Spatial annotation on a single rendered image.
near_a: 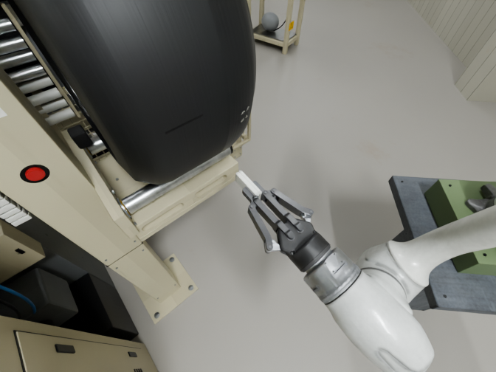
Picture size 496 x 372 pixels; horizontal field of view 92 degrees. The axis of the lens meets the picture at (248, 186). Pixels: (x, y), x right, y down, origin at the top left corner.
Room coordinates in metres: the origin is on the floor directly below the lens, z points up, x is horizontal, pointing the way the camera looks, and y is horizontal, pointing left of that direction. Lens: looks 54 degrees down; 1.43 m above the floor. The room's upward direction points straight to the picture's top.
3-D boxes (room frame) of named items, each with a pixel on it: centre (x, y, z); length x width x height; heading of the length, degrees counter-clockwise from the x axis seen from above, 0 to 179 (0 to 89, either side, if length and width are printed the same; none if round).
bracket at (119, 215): (0.42, 0.42, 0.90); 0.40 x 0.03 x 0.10; 41
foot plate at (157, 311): (0.35, 0.47, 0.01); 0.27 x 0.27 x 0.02; 41
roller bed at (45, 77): (0.68, 0.70, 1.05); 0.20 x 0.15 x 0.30; 131
